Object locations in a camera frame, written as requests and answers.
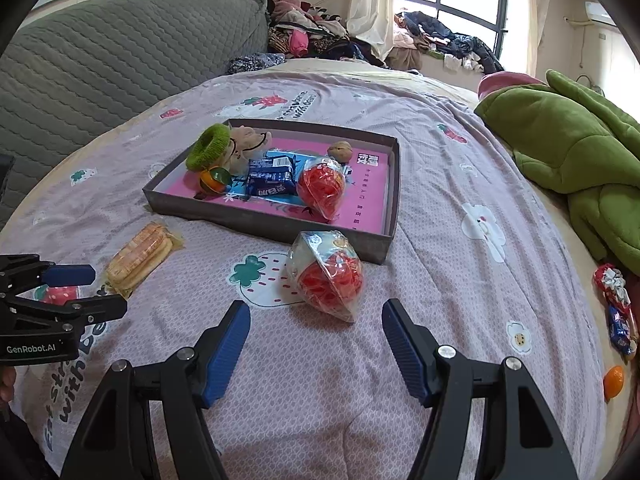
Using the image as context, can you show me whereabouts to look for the beige plush toy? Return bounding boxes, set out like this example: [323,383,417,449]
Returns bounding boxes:
[219,126,272,177]

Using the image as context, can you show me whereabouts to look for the white curtain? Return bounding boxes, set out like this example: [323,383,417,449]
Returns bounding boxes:
[346,0,394,61]

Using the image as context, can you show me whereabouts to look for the grey quilted headboard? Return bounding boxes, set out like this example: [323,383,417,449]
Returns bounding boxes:
[1,0,268,221]

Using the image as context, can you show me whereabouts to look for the red wrapped ball in tray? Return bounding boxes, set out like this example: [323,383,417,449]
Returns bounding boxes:
[296,156,346,221]

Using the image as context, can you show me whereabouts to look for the blue snack packet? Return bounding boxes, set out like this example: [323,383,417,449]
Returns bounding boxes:
[246,155,296,198]

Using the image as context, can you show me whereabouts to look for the small orange fruit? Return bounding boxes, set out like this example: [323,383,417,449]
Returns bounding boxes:
[603,365,625,402]

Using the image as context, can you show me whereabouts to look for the wrapped layered bread snack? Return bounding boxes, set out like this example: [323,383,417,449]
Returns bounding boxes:
[105,222,183,298]

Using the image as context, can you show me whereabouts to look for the person's left hand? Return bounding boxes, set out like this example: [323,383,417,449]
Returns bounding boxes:
[0,365,16,403]

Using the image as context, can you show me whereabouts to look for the brown walnut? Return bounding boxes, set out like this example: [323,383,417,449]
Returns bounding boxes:
[326,141,352,165]

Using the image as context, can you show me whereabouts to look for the pile of clothes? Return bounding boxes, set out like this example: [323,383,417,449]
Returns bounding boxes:
[227,0,385,75]

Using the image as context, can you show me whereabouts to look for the orange tangerine with leaf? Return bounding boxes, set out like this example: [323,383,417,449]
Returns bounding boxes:
[198,166,233,195]

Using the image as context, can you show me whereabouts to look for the pink strawberry bedsheet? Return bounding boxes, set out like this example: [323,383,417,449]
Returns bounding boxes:
[1,68,620,479]

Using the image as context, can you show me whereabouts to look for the white air conditioner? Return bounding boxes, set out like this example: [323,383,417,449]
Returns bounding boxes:
[585,1,616,27]

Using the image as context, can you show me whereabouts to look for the green fuzzy ring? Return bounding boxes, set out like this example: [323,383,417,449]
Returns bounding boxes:
[184,122,232,172]

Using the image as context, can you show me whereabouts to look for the pink book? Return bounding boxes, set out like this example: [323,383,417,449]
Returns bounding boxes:
[155,136,390,234]

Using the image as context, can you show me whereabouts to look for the green blanket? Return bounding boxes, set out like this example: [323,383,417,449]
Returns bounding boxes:
[475,70,639,273]

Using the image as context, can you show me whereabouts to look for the red white wrapped ball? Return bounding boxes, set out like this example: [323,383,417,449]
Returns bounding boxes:
[286,231,363,324]

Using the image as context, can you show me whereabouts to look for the dark cardboard tray box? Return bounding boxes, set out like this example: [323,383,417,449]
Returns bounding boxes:
[143,118,400,264]

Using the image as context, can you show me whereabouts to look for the red candy wrapper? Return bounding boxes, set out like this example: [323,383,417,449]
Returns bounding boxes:
[593,263,639,362]

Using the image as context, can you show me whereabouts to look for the pink pillow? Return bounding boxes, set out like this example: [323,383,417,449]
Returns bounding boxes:
[477,70,544,101]

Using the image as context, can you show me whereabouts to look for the clothes on windowsill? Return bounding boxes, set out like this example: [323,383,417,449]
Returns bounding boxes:
[385,11,504,75]

